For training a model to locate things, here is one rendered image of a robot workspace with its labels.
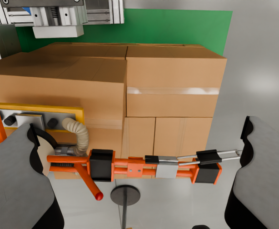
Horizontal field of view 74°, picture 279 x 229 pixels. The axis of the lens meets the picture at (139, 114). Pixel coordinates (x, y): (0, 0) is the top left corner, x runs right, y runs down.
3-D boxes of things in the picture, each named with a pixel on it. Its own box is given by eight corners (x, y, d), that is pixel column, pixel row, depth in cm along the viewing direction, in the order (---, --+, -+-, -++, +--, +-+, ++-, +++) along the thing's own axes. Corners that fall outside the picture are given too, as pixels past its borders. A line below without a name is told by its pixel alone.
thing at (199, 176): (188, 172, 67) (191, 184, 63) (192, 157, 63) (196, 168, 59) (210, 173, 68) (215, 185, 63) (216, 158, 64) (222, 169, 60)
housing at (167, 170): (153, 169, 66) (154, 178, 62) (156, 154, 63) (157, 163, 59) (172, 169, 66) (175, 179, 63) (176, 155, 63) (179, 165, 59)
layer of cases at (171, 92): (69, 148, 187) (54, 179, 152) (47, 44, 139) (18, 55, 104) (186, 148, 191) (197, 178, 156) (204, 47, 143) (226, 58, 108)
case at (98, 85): (34, 114, 122) (-6, 155, 87) (20, 52, 103) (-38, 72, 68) (124, 119, 126) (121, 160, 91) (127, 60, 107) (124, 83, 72)
